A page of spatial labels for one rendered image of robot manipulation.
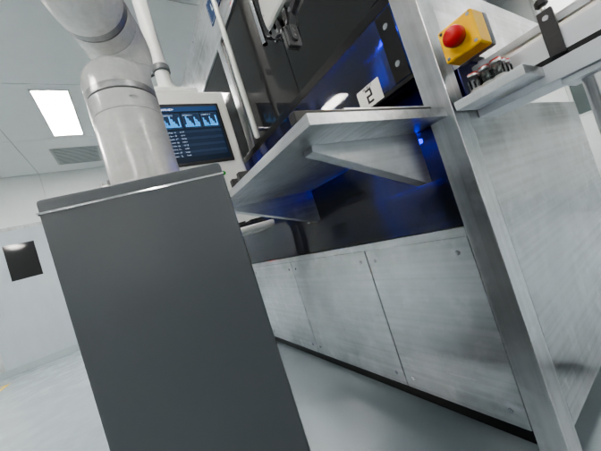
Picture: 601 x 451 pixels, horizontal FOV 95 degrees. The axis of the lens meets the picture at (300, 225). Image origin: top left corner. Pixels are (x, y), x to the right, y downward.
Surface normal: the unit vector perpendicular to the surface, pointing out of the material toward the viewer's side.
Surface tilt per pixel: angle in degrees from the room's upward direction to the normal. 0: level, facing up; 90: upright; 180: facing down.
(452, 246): 90
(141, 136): 90
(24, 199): 90
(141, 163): 90
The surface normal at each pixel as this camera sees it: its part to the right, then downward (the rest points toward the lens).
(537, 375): -0.81, 0.25
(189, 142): 0.48, -0.18
